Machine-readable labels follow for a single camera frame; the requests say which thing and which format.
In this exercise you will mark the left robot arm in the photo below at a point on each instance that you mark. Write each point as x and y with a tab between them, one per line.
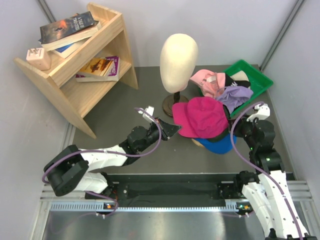
74	169

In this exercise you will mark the blue cover book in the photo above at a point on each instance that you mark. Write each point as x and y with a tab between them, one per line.
67	50

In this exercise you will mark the green plastic bin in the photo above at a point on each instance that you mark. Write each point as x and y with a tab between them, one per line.
259	82

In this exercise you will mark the grey cable duct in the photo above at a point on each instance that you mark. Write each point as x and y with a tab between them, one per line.
108	206

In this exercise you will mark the orange purple paperback book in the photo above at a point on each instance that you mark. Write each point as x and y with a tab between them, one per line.
98	69

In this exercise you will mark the black beige cap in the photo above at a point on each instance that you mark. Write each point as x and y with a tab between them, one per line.
239	79

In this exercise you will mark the pink power adapter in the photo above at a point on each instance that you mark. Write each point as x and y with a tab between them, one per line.
39	58

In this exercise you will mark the lavender cap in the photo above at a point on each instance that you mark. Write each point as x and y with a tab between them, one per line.
234	96

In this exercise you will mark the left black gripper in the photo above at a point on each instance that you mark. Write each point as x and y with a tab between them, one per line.
170	129

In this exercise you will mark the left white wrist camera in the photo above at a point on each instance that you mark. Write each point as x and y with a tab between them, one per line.
147	113

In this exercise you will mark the blue cap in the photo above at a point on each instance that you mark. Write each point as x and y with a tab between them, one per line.
220	147

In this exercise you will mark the cream mannequin head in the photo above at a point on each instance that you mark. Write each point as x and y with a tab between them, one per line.
178	58

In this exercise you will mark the round wooden hat stand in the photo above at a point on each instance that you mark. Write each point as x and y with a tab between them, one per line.
197	143

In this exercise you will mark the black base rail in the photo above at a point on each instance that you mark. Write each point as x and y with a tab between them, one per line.
172	190

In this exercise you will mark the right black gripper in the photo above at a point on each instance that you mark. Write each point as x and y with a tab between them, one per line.
239	123

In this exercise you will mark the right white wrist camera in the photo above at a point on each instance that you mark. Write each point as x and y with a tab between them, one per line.
261	112

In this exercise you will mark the wooden bookshelf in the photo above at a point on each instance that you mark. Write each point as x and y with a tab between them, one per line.
74	100

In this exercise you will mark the dark cover paperback book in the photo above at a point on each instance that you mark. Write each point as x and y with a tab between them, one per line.
67	31

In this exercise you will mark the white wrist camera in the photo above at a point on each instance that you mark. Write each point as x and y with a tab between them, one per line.
261	112
147	113

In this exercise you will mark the dark wooden mannequin stand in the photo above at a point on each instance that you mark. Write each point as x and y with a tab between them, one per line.
170	100

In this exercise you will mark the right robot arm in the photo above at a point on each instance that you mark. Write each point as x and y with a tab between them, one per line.
267	189

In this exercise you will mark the light pink cap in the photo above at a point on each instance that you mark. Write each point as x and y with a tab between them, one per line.
212	84

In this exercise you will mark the magenta cap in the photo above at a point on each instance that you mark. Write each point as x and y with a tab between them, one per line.
201	117

